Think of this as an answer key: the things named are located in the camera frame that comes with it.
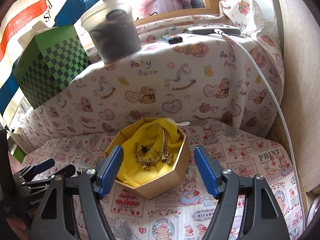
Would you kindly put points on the green black checkered box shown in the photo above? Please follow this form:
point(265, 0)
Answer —
point(49, 63)

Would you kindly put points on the yellow cloth in box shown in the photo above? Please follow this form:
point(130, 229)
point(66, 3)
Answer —
point(159, 135)

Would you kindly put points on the bear print headboard cover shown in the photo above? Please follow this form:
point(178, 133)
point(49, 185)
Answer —
point(233, 79)

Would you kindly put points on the black lighter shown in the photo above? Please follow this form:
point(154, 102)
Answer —
point(172, 39)

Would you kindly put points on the pink pillow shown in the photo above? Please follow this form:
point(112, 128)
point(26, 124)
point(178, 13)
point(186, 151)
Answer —
point(149, 8)

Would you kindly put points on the clear plastic jar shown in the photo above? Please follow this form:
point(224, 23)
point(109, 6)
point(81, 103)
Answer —
point(112, 29)

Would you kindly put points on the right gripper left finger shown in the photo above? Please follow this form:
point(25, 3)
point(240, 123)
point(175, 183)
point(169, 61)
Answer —
point(107, 171)

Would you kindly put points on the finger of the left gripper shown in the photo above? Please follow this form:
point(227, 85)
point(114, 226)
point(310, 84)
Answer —
point(43, 166)
point(67, 172)

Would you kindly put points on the gold octagonal jewelry box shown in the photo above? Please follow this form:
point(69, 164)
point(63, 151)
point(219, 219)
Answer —
point(161, 177)

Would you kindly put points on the striped red blue flag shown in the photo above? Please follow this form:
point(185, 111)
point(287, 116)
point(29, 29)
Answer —
point(19, 20)

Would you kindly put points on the black gem brooch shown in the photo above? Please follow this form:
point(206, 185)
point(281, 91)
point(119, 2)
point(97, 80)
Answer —
point(143, 151)

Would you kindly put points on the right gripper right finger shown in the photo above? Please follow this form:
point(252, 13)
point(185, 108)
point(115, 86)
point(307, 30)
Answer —
point(210, 171)

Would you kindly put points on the crystal ring keychain charm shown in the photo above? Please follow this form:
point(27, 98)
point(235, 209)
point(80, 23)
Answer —
point(166, 157)

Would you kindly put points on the grey phone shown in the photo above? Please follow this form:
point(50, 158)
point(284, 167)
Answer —
point(210, 29)

